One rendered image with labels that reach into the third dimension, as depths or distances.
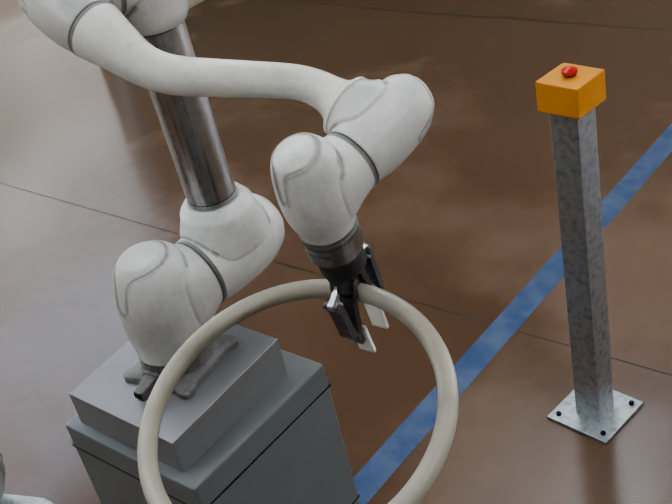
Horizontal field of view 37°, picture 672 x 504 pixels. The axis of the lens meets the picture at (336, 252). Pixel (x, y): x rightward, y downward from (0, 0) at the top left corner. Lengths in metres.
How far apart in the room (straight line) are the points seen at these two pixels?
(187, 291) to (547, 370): 1.58
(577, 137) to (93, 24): 1.29
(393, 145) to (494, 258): 2.35
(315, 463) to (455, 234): 1.90
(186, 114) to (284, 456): 0.73
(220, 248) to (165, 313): 0.17
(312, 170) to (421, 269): 2.43
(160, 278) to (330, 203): 0.60
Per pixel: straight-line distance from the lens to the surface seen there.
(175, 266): 1.91
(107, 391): 2.10
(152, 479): 1.51
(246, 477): 2.03
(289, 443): 2.10
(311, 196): 1.36
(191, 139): 1.88
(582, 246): 2.66
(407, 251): 3.87
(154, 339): 1.95
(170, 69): 1.55
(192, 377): 2.00
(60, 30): 1.65
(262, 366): 2.04
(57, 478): 3.36
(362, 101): 1.45
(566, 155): 2.53
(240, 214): 1.96
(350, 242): 1.45
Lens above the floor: 2.10
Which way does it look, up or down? 32 degrees down
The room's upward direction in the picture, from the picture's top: 13 degrees counter-clockwise
